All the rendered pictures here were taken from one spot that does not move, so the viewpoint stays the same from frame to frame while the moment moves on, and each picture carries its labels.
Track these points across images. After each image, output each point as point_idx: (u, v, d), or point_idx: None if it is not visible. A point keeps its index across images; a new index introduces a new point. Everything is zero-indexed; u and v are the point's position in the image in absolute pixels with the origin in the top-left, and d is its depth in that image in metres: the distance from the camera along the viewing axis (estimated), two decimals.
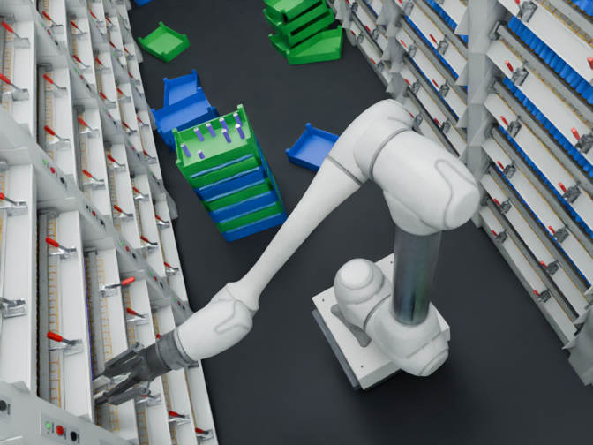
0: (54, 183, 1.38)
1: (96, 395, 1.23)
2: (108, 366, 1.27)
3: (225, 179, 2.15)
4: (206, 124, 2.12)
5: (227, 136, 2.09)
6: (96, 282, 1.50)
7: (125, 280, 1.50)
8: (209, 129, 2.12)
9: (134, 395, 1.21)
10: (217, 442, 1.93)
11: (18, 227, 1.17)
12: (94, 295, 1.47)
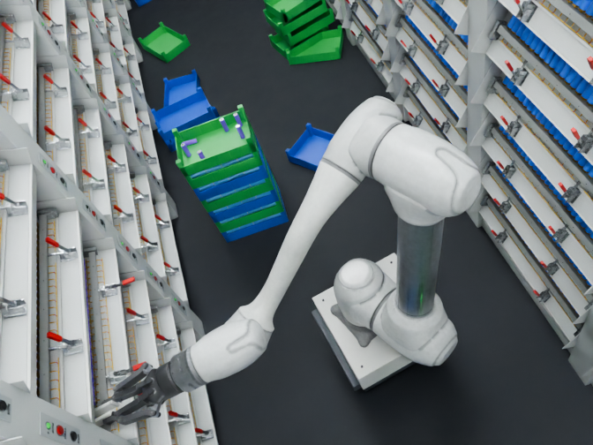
0: (54, 183, 1.38)
1: (104, 414, 1.20)
2: (117, 391, 1.23)
3: (225, 179, 2.15)
4: None
5: None
6: (96, 282, 1.50)
7: (125, 280, 1.50)
8: None
9: (144, 417, 1.17)
10: (217, 442, 1.93)
11: (18, 227, 1.17)
12: (94, 295, 1.47)
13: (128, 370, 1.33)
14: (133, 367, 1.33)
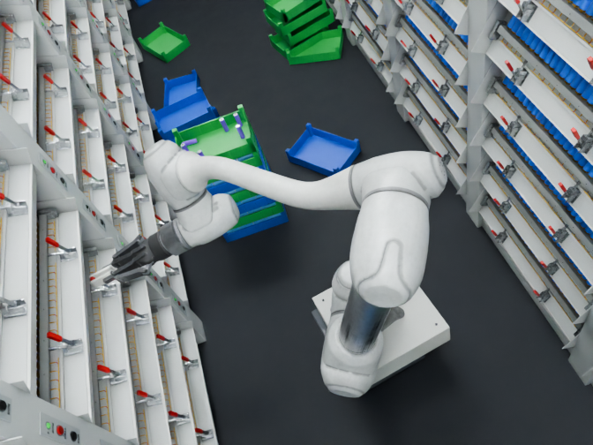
0: (54, 183, 1.38)
1: None
2: (121, 278, 1.43)
3: None
4: None
5: None
6: (89, 282, 1.49)
7: None
8: None
9: (133, 245, 1.47)
10: (217, 442, 1.93)
11: (18, 227, 1.17)
12: (86, 297, 1.46)
13: (111, 372, 1.32)
14: (107, 371, 1.30)
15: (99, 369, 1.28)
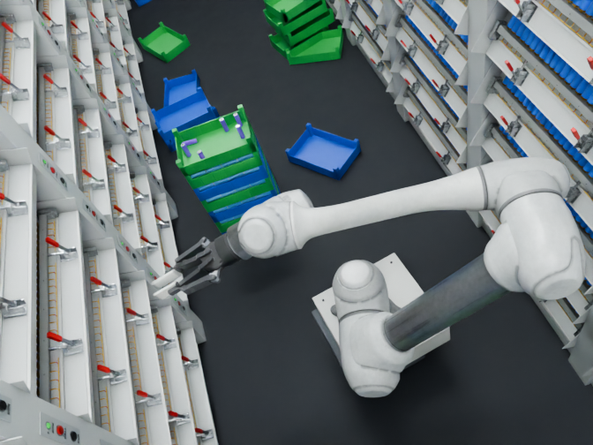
0: (54, 183, 1.38)
1: (174, 279, 1.34)
2: (187, 289, 1.30)
3: (225, 179, 2.15)
4: None
5: None
6: (89, 282, 1.49)
7: (96, 281, 1.46)
8: None
9: (198, 247, 1.34)
10: (217, 442, 1.93)
11: (18, 227, 1.17)
12: (86, 297, 1.46)
13: (111, 372, 1.32)
14: (107, 371, 1.30)
15: (99, 369, 1.28)
